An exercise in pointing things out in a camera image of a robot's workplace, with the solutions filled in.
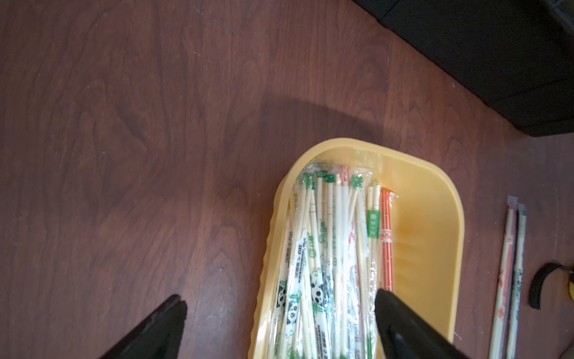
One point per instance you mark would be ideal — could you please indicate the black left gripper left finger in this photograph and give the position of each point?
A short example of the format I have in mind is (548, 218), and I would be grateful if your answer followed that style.
(158, 336)

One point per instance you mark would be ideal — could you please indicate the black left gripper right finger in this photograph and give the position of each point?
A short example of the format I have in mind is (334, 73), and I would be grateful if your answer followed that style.
(404, 334)

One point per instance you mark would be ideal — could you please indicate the red print chopsticks pair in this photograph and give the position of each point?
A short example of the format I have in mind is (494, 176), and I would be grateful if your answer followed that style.
(503, 291)

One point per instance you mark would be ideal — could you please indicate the green panda chopsticks pair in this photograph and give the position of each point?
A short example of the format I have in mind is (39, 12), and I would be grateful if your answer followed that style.
(517, 283)

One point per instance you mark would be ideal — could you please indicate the yellow plastic storage box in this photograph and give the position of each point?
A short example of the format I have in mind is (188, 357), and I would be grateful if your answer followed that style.
(428, 233)

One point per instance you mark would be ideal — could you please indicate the green print wrapped chopsticks pair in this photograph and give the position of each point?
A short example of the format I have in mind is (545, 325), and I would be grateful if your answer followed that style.
(295, 267)

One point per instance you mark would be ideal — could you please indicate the white green text chopsticks pair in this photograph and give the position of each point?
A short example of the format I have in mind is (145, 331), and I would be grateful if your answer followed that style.
(373, 223)

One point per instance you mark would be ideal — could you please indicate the black plastic toolbox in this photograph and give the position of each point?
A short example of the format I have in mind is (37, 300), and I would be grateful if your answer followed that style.
(516, 56)

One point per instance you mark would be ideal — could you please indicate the metal wrench yellow handle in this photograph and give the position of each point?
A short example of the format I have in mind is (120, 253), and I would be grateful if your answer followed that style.
(551, 299)

